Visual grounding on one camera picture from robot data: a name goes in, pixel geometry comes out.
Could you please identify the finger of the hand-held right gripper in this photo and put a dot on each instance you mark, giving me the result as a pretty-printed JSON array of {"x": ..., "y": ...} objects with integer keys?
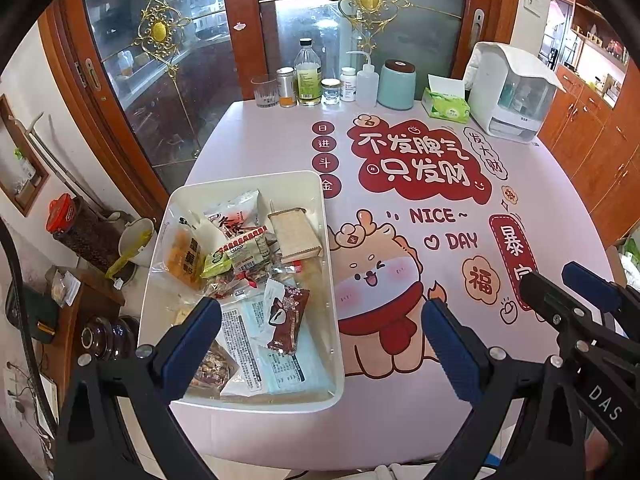
[
  {"x": 590, "y": 285},
  {"x": 545, "y": 295}
]

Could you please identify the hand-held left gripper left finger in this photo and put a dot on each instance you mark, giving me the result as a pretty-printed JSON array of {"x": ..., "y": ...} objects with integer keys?
[{"x": 187, "y": 355}]

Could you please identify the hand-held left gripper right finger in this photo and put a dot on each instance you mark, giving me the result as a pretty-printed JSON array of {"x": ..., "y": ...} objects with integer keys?
[{"x": 450, "y": 350}]

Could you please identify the walnut date candy clear wrapper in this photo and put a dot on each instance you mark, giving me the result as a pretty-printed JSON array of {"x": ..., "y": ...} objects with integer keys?
[
  {"x": 212, "y": 370},
  {"x": 217, "y": 287}
]

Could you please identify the clear bag of puffed cubes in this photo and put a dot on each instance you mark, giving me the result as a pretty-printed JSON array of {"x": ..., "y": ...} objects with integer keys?
[{"x": 181, "y": 316}]

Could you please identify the large light blue packet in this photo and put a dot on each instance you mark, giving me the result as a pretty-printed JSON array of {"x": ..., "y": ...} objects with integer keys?
[{"x": 280, "y": 370}]

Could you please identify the small green snack packet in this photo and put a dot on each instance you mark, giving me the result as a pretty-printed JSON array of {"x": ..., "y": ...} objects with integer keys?
[{"x": 215, "y": 264}]

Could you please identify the yellow snack packet orange label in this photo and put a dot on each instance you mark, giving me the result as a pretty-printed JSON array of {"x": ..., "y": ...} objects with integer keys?
[{"x": 182, "y": 255}]

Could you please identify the brown chocolate snack packet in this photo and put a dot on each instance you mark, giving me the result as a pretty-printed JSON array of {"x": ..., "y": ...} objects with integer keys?
[{"x": 286, "y": 320}]

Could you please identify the red white cookie packet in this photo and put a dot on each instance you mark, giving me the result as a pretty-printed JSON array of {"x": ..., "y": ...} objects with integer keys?
[{"x": 247, "y": 252}]

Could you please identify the white plastic storage bin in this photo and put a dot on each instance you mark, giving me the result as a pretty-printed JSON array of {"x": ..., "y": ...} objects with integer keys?
[{"x": 322, "y": 320}]

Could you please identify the red white snack packet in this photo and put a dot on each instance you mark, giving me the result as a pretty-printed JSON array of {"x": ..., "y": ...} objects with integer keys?
[{"x": 235, "y": 220}]

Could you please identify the clear cracker packet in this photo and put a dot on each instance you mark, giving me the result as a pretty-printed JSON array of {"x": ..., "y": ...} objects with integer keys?
[{"x": 295, "y": 232}]

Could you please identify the person's right forearm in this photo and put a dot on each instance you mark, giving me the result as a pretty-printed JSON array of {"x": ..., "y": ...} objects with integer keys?
[{"x": 602, "y": 457}]

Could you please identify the cardboard box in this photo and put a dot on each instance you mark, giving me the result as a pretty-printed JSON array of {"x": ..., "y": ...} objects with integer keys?
[{"x": 617, "y": 260}]

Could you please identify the pink printed tablecloth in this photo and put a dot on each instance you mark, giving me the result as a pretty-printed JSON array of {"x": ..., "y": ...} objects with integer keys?
[{"x": 400, "y": 410}]

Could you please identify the dark glass pot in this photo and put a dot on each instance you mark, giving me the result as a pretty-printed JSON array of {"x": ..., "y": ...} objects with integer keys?
[{"x": 105, "y": 335}]

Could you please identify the wooden side table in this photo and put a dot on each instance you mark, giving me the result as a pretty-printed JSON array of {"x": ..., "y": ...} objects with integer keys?
[{"x": 90, "y": 295}]

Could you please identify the white pitcher yellow inside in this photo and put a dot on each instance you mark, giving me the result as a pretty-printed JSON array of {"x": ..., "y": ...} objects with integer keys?
[{"x": 135, "y": 245}]

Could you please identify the white power strip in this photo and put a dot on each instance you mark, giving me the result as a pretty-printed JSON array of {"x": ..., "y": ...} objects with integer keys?
[{"x": 50, "y": 400}]

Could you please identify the wooden floor cabinet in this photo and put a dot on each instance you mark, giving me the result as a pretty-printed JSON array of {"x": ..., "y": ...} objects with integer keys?
[{"x": 590, "y": 135}]

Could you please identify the red lid jar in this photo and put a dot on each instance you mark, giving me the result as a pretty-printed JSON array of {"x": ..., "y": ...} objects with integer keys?
[{"x": 80, "y": 235}]

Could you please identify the white desktop storage organizer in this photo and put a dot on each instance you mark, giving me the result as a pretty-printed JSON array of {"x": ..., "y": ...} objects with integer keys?
[{"x": 492, "y": 90}]

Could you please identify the green tissue box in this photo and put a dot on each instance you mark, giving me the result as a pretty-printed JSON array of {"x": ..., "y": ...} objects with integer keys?
[{"x": 445, "y": 107}]

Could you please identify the wood framed glass sliding door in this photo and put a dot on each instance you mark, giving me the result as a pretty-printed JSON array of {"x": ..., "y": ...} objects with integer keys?
[
  {"x": 310, "y": 15},
  {"x": 140, "y": 125}
]

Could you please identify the wooden display shelf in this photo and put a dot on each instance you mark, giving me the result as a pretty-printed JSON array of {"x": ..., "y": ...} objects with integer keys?
[{"x": 600, "y": 35}]

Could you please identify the teal canister brown lid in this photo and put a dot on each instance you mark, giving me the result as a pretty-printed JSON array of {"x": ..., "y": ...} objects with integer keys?
[{"x": 396, "y": 87}]

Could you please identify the white squeeze wash bottle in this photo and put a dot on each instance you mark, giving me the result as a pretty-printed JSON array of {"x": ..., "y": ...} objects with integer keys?
[{"x": 367, "y": 87}]

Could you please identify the clear glass tumbler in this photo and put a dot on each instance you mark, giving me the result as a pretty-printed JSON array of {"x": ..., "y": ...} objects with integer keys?
[{"x": 265, "y": 92}]

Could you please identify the white pill bottle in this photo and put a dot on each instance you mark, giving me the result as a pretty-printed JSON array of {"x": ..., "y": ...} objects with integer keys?
[{"x": 348, "y": 87}]

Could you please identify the small clear glass jar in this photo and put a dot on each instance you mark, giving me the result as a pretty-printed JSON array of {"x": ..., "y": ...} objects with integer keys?
[{"x": 331, "y": 94}]

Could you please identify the metal lid spice jar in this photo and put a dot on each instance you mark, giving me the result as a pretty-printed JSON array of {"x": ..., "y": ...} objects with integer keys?
[{"x": 285, "y": 90}]

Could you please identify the glass bottle green label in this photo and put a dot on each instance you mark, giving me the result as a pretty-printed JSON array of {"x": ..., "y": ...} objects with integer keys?
[{"x": 308, "y": 82}]

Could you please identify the wooden wall niche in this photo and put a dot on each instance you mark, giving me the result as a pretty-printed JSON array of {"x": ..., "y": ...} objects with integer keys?
[{"x": 20, "y": 175}]

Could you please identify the white wall switch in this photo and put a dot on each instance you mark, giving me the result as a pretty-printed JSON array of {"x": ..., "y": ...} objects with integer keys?
[{"x": 534, "y": 0}]

